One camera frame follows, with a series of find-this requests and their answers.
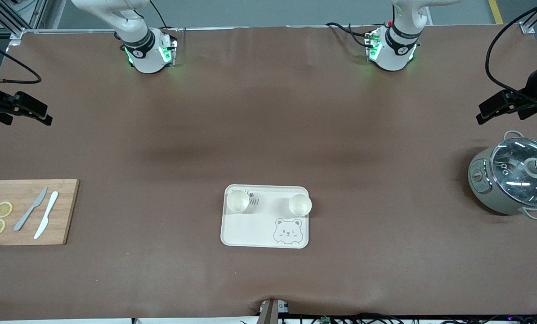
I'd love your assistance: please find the grey plastic knife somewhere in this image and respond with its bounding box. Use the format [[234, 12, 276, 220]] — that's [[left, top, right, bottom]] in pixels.
[[13, 186, 48, 232]]

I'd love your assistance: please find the brown table mat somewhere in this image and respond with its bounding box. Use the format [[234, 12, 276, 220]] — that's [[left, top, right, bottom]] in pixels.
[[0, 25, 537, 321]]

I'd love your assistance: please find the wooden cutting board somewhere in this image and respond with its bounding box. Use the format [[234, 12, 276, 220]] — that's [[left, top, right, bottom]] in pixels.
[[0, 179, 80, 246]]

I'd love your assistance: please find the black base cable bundle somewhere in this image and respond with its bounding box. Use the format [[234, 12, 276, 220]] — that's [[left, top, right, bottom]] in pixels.
[[325, 21, 373, 48]]

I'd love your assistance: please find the camera stand at table edge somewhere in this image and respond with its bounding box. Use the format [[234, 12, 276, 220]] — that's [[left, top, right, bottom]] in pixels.
[[258, 298, 290, 324]]

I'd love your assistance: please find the glass pot lid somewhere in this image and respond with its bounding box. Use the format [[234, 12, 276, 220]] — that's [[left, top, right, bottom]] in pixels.
[[490, 137, 537, 207]]

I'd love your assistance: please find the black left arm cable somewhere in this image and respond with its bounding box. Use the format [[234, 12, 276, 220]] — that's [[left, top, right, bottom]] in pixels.
[[485, 0, 537, 97]]

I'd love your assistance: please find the white plastic cup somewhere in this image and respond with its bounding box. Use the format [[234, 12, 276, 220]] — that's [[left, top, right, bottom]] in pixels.
[[226, 189, 250, 214], [288, 193, 313, 217]]

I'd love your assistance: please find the cream bear print tray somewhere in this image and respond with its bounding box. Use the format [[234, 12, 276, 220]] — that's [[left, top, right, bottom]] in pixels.
[[220, 184, 310, 249]]

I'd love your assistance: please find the white plastic knife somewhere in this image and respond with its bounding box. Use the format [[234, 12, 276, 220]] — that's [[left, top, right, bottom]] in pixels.
[[33, 191, 59, 240]]

